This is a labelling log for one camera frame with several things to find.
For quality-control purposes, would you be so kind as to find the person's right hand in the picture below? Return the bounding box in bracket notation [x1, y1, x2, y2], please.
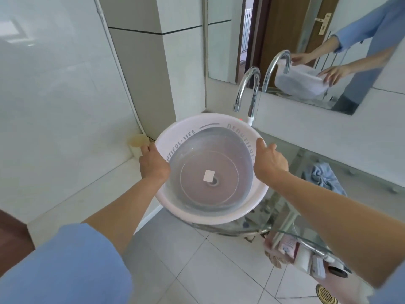
[253, 138, 289, 184]

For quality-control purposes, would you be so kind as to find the person's left hand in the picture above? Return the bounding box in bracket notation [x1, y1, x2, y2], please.
[139, 143, 171, 187]

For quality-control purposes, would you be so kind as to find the white plastic wash basin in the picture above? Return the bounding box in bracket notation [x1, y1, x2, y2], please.
[154, 113, 269, 225]

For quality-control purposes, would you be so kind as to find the person's right forearm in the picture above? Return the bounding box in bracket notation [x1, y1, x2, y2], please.
[261, 169, 405, 288]

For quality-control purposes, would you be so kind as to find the person's left forearm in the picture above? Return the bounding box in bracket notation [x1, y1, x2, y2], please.
[83, 174, 171, 255]

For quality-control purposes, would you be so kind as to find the yellowish plastic cup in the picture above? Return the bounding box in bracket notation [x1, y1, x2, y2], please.
[128, 134, 151, 159]

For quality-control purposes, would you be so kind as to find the glass sink counter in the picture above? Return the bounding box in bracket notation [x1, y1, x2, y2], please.
[190, 131, 405, 270]

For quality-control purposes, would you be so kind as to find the chrome gooseneck faucet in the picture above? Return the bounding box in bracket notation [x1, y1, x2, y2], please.
[233, 67, 261, 127]

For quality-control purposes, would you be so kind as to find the crumpled blue cloth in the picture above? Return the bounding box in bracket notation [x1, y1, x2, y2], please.
[302, 161, 347, 197]

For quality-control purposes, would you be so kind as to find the blue left shirt sleeve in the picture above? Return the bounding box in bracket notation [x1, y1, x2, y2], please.
[0, 223, 134, 304]

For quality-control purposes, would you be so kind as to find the blue shirt sleeve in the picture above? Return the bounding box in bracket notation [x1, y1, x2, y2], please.
[370, 259, 405, 304]
[0, 223, 134, 304]

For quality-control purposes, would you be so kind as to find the brass floor drain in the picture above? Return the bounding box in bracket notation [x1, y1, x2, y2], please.
[315, 284, 339, 304]

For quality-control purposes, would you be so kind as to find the blue right shirt sleeve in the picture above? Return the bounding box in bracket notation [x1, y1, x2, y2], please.
[370, 259, 405, 304]

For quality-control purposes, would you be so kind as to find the white wall pipe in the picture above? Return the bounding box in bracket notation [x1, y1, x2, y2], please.
[93, 0, 147, 136]

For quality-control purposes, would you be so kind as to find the wall mirror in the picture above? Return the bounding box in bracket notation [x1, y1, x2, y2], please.
[202, 0, 405, 116]

